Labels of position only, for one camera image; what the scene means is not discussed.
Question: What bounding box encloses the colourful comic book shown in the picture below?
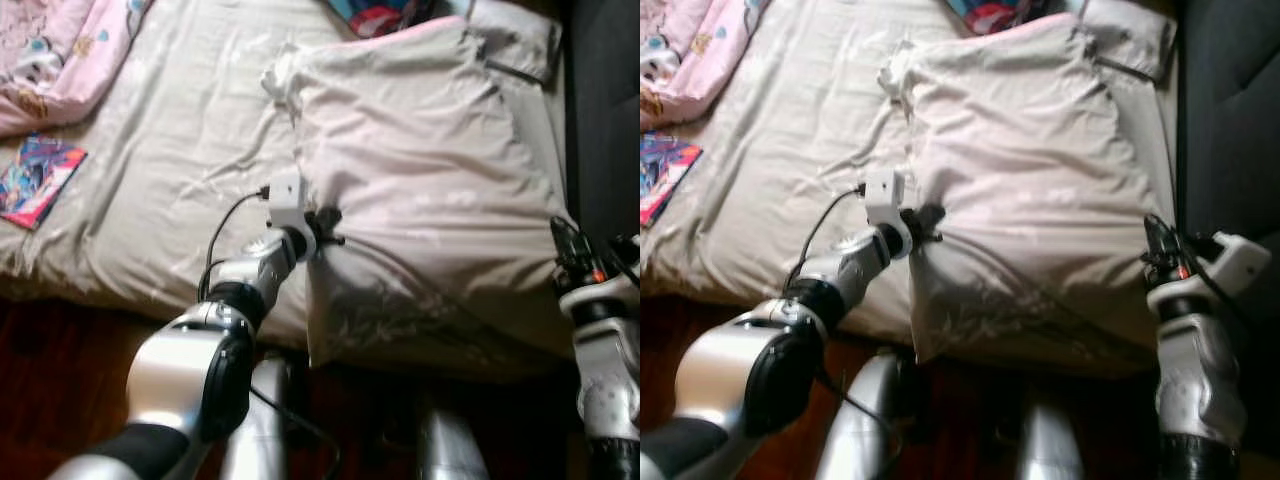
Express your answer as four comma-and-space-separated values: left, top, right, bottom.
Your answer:
640, 132, 704, 229
0, 135, 89, 231

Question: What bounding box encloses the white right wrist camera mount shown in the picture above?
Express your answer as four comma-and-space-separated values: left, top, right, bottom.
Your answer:
1145, 232, 1273, 313
558, 235, 640, 313

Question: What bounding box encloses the pink cartoon print blanket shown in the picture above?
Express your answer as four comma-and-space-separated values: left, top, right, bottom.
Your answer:
0, 0, 151, 139
640, 0, 771, 131

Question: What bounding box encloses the silver robot right leg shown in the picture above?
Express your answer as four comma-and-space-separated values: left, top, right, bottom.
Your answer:
415, 405, 491, 480
1010, 400, 1086, 480

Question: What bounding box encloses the dark grey upholstered sofa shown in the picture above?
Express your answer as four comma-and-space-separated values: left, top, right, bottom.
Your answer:
560, 0, 640, 251
1175, 0, 1280, 461

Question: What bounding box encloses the large beige pillow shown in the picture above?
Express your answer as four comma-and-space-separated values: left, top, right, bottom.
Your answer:
880, 12, 1191, 376
262, 15, 581, 381

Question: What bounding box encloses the small white floral pillow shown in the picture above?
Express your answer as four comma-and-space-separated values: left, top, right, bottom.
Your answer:
468, 0, 563, 86
1082, 0, 1179, 83

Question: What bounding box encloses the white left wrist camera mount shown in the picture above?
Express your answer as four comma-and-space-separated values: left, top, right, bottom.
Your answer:
865, 168, 916, 259
267, 170, 319, 236

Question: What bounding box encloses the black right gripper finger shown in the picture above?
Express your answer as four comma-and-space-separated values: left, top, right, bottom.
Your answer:
1144, 213, 1179, 263
551, 215, 583, 266

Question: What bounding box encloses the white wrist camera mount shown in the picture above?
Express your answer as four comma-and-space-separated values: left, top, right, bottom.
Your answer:
865, 168, 916, 259
1145, 232, 1273, 313
267, 170, 319, 236
558, 235, 640, 313

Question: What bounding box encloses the red blue striped bolster pillow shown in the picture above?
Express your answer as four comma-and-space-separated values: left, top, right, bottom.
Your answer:
945, 0, 1066, 36
325, 0, 441, 39

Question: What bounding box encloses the beige floral bed sheet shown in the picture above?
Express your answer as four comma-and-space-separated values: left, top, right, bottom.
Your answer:
640, 0, 1181, 346
0, 0, 571, 351

